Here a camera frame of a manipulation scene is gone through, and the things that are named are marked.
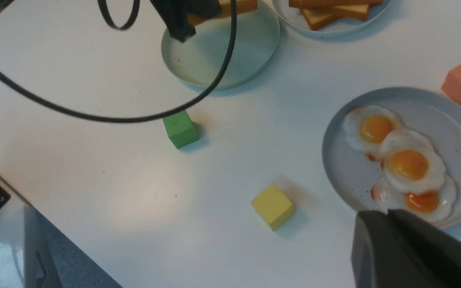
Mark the green cube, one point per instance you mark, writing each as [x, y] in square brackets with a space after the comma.
[180, 129]

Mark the right gripper own finger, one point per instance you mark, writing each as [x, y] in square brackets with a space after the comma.
[400, 250]

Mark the grey egg plate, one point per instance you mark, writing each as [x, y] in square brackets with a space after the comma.
[352, 175]

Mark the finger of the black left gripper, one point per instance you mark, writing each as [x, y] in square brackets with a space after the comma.
[174, 14]

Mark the grey bread plate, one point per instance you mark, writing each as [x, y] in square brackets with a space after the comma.
[295, 20]

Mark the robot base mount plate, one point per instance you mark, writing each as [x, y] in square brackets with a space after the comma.
[35, 254]

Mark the yellow cube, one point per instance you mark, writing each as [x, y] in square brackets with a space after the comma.
[274, 207]

